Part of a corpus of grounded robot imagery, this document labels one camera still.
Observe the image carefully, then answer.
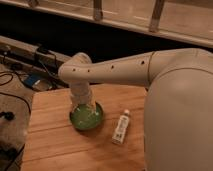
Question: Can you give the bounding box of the blue box device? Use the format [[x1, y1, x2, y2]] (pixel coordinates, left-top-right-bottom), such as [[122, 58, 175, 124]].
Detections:
[[23, 74, 41, 88]]

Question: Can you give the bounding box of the metal railing post right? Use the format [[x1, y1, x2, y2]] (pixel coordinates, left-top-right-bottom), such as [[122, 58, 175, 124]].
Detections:
[[149, 0, 165, 32]]

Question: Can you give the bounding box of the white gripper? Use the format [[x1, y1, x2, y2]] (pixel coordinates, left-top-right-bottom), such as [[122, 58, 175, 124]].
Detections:
[[69, 82, 96, 111]]

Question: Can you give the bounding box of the black cable on floor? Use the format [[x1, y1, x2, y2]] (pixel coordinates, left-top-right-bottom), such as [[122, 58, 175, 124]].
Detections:
[[0, 71, 33, 116]]

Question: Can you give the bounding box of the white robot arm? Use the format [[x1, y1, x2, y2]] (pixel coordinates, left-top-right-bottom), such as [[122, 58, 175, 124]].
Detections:
[[58, 48, 213, 171]]

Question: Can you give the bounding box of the green ceramic bowl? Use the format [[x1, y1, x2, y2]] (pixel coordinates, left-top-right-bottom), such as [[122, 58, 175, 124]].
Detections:
[[69, 103, 104, 131]]

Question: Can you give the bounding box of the black power adapter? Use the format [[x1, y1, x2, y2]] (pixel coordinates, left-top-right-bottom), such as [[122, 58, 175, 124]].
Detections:
[[36, 46, 50, 55]]

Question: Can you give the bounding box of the white tube bottle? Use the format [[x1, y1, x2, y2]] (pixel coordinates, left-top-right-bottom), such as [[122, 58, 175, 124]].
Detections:
[[112, 109, 130, 144]]

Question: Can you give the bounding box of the black plug on floor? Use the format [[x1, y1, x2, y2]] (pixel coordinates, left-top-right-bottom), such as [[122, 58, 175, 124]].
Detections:
[[0, 112, 15, 121]]

